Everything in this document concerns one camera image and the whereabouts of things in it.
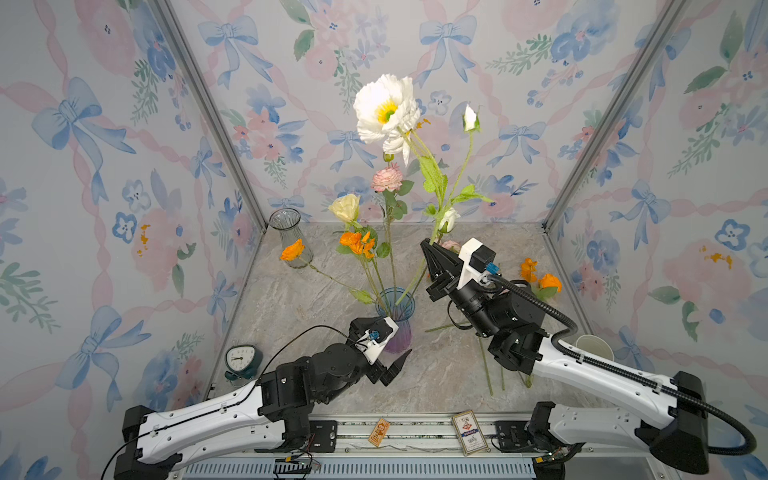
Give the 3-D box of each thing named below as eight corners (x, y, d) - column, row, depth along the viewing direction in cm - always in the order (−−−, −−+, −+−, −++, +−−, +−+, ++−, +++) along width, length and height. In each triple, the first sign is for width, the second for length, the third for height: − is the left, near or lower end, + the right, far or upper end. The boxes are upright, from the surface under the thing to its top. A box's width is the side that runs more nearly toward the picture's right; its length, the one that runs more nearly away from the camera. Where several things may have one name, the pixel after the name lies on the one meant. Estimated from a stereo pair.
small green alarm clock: (226, 380, 84) (218, 374, 80) (236, 351, 90) (228, 344, 85) (257, 380, 84) (250, 374, 80) (265, 351, 90) (259, 344, 85)
